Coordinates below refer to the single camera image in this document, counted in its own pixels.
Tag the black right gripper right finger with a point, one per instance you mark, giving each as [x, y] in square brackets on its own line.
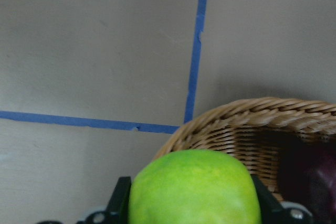
[271, 209]

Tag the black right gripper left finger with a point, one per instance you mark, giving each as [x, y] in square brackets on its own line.
[117, 207]

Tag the dark purple apple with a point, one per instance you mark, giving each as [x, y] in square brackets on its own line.
[307, 176]

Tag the green apple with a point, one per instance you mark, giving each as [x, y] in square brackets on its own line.
[194, 186]

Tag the wicker basket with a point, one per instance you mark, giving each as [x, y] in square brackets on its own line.
[256, 132]

